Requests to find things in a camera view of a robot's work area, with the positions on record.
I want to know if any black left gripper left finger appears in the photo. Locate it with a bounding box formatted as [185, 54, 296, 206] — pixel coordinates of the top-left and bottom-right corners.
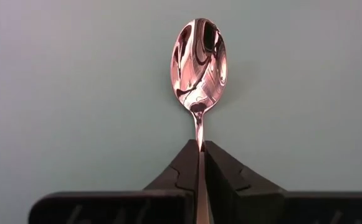
[27, 139, 201, 224]

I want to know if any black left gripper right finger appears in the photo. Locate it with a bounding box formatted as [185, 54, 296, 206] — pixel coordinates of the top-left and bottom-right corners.
[204, 140, 362, 224]

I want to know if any orange-handled silver spoon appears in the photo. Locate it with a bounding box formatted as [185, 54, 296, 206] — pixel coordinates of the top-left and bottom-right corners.
[169, 17, 228, 224]

